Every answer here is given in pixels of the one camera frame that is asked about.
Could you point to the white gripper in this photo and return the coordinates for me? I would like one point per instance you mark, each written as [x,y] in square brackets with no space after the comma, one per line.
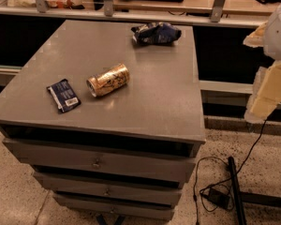
[279,35]

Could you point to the grey drawer cabinet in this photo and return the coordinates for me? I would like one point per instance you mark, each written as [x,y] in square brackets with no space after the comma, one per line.
[129,152]

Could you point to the grey metal railing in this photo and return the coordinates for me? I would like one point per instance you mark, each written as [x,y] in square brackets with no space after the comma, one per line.
[250,8]

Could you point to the black power adapter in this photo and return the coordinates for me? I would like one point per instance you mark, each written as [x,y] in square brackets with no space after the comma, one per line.
[218,198]

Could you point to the black metal floor stand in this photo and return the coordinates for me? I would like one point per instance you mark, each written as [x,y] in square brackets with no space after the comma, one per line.
[246,197]

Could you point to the blue rxbar blueberry wrapper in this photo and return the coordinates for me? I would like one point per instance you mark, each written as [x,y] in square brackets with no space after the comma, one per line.
[64,96]

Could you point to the blue crumpled chip bag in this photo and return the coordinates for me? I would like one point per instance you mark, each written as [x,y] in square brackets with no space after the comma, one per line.
[156,33]

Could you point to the gold drink can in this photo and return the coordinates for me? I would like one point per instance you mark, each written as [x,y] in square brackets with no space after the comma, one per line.
[106,82]

